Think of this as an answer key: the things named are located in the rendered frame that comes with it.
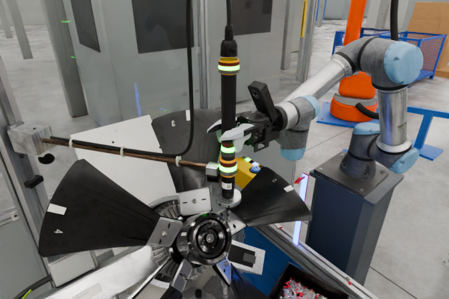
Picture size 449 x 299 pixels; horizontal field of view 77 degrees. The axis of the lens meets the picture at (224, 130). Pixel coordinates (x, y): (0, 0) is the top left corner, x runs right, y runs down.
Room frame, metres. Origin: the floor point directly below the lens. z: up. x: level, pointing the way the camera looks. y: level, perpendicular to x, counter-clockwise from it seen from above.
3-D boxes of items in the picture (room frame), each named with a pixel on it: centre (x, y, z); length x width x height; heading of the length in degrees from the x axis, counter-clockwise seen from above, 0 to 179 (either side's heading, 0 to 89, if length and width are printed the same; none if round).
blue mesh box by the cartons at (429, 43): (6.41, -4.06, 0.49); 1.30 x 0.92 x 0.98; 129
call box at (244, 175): (1.06, -0.10, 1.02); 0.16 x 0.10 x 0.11; 39
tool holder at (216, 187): (0.60, 0.00, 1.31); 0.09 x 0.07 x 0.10; 74
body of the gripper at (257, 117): (0.67, -0.09, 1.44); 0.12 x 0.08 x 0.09; 129
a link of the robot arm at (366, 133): (1.09, -0.62, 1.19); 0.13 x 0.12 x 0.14; 23
